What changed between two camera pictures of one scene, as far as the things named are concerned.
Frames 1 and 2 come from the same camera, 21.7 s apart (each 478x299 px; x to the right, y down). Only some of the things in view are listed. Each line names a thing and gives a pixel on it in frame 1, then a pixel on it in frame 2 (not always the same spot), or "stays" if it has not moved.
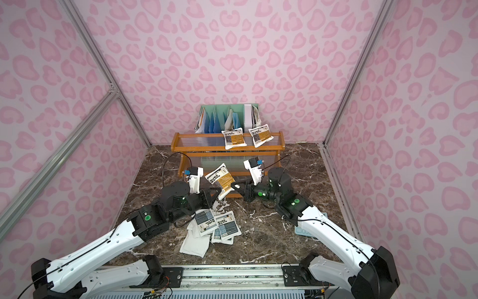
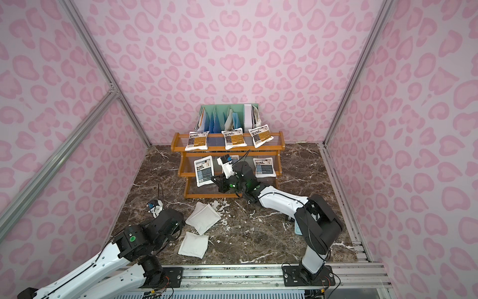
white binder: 248,118 stays
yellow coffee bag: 261,134 stays
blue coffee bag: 206,222 -> 234,158
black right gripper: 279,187 -> 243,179
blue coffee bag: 216,238 -> 204,170
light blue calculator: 300,231 stays
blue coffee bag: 227,225 -> 264,167
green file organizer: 215,118 stays
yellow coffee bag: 234,138 stays
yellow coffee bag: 221,174 -> 197,140
